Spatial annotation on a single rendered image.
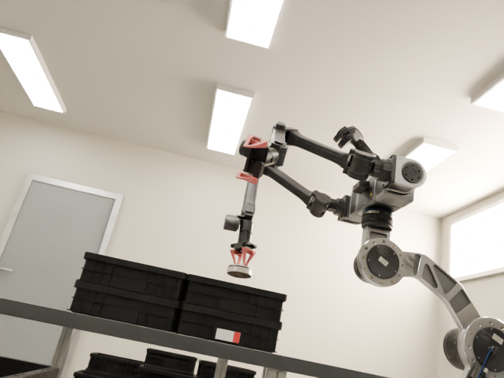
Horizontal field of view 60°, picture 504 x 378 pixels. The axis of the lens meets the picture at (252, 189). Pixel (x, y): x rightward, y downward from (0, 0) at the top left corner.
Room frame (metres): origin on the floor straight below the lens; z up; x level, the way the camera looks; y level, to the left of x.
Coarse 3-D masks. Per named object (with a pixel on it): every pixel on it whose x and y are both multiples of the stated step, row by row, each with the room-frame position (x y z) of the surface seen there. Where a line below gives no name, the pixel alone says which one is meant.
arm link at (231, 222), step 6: (246, 210) 1.82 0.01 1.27; (252, 210) 1.83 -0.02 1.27; (228, 216) 1.82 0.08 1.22; (234, 216) 1.83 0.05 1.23; (240, 216) 1.82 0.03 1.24; (246, 216) 1.82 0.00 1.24; (252, 216) 1.82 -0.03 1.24; (228, 222) 1.79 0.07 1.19; (234, 222) 1.79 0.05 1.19; (228, 228) 1.81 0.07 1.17; (234, 228) 1.80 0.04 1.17
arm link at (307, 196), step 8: (264, 168) 2.13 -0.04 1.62; (272, 168) 2.06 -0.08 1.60; (272, 176) 2.07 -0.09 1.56; (280, 176) 2.04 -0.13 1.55; (288, 176) 2.06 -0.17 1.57; (280, 184) 2.07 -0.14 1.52; (288, 184) 2.04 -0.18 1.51; (296, 184) 2.03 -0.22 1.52; (296, 192) 2.03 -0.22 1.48; (304, 192) 2.01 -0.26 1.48; (312, 192) 1.98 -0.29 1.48; (304, 200) 2.02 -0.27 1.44; (312, 200) 2.04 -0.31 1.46; (320, 200) 1.95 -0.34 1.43; (328, 200) 1.96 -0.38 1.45; (320, 216) 2.03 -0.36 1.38
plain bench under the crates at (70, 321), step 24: (0, 312) 1.23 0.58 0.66; (24, 312) 1.24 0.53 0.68; (48, 312) 1.24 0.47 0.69; (72, 312) 1.25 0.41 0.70; (72, 336) 2.74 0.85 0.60; (120, 336) 1.26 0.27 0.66; (144, 336) 1.27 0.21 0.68; (168, 336) 1.27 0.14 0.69; (240, 360) 1.29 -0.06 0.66; (264, 360) 1.30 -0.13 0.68; (288, 360) 1.31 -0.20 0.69
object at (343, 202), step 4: (344, 196) 2.02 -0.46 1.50; (348, 196) 1.99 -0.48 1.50; (332, 200) 2.00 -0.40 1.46; (336, 200) 2.00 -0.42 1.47; (340, 200) 2.00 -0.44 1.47; (344, 200) 2.00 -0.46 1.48; (348, 200) 1.99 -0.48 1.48; (332, 204) 2.00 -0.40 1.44; (336, 204) 2.00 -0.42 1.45; (340, 204) 1.99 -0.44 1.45; (344, 204) 1.99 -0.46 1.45; (328, 208) 2.04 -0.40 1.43; (332, 208) 2.01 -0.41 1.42; (336, 208) 2.01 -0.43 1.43; (340, 208) 2.00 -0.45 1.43; (344, 208) 1.99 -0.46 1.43; (336, 212) 2.01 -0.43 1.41; (340, 212) 2.01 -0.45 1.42; (344, 212) 1.99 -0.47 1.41; (340, 216) 2.03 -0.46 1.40; (344, 216) 2.00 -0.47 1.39; (340, 220) 2.06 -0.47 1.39
